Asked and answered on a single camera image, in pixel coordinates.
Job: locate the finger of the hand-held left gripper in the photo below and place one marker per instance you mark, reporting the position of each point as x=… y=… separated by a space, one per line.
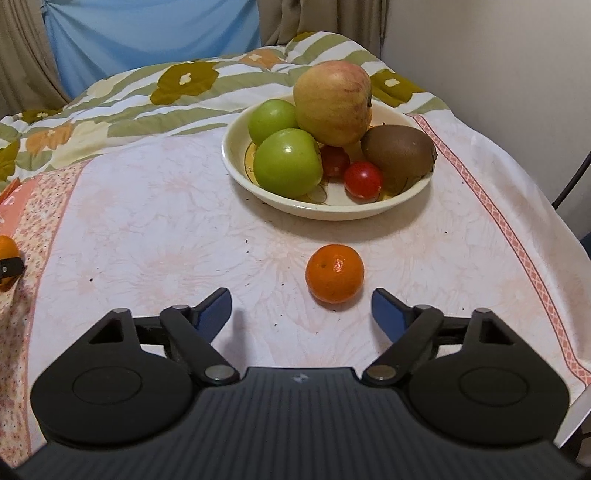
x=11 y=267

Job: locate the brown kiwi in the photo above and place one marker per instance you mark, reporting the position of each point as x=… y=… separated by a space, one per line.
x=399 y=154

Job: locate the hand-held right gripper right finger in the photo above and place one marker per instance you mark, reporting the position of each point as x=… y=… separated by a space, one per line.
x=388 y=314

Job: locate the floral striped blanket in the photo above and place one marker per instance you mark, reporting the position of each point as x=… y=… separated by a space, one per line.
x=138 y=101

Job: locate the green apple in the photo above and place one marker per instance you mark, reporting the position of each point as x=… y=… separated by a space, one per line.
x=272 y=120
x=286 y=164

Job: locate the red cherry tomato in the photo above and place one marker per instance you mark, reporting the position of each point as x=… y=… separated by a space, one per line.
x=362 y=180
x=334 y=161

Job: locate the large yellow red apple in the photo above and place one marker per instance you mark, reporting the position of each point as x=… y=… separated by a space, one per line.
x=332 y=101

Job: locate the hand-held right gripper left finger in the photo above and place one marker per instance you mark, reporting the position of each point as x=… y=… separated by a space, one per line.
x=214 y=314

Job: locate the blue cloth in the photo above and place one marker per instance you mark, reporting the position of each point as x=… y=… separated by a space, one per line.
x=147 y=37

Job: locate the orange mandarin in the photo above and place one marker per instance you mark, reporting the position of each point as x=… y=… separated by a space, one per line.
x=334 y=274
x=8 y=247

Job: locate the beige curtain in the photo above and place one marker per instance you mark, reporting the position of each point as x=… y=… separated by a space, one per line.
x=318 y=18
x=23 y=55

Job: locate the cream cartoon print bowl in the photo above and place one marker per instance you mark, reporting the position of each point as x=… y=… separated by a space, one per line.
x=295 y=205

